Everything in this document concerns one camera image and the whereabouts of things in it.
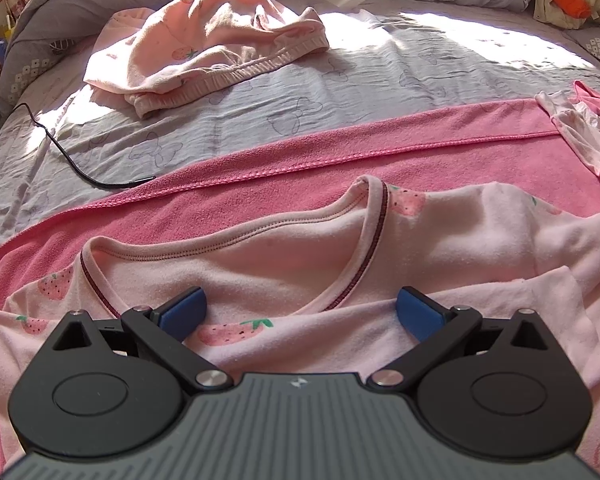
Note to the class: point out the white pink crumpled garment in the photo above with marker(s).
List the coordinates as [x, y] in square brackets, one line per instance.
[575, 114]

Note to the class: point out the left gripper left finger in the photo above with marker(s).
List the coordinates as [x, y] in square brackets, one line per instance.
[97, 389]

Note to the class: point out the pink strawberry pajama pants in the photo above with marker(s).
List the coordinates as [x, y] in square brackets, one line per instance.
[157, 60]

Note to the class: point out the pink fleece blanket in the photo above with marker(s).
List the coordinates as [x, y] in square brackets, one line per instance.
[509, 141]

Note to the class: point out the grey patterned bed sheet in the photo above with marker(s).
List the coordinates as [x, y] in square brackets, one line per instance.
[389, 59]

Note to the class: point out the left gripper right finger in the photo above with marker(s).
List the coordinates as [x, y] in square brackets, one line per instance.
[496, 388]

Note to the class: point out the pink strawberry print shirt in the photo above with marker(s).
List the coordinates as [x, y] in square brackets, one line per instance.
[314, 291]

